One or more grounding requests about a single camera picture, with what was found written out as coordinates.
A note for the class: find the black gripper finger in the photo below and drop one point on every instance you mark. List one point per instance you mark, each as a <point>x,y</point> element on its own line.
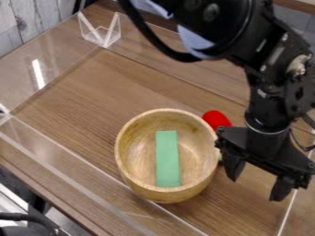
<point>234,163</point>
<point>282,188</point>

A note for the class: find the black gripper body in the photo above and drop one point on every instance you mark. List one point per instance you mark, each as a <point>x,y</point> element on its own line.
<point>269,151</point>

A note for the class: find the red plush strawberry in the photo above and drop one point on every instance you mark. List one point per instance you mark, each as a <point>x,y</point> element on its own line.
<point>215,119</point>

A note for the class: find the wooden bowl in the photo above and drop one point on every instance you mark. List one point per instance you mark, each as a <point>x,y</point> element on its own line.
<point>135,154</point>

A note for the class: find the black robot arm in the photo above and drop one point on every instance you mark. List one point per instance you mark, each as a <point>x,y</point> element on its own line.
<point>241,31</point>

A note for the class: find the green rectangular block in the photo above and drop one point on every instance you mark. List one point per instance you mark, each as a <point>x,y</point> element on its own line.
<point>167,159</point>

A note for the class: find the clear acrylic enclosure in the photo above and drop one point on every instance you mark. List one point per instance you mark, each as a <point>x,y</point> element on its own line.
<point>71,93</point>

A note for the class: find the black metal bracket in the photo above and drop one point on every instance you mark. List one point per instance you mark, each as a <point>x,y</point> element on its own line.
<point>44,226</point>

